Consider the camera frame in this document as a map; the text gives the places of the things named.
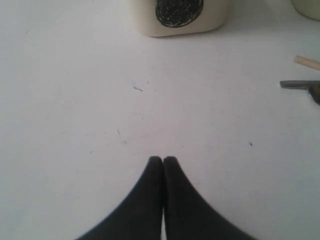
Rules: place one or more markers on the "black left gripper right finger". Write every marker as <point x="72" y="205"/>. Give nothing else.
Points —
<point x="187" y="215"/>

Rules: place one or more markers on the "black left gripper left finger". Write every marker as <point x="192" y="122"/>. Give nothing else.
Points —
<point x="139" y="216"/>

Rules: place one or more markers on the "steel table knife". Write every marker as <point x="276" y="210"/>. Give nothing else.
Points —
<point x="299" y="84"/>

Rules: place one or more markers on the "wooden chopstick lower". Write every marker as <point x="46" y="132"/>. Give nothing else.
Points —
<point x="307" y="62"/>

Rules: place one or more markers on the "cream bin circle mark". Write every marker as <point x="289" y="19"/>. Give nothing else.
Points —
<point x="162" y="18"/>

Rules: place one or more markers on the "cream bin triangle mark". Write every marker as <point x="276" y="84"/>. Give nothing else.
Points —
<point x="308" y="8"/>

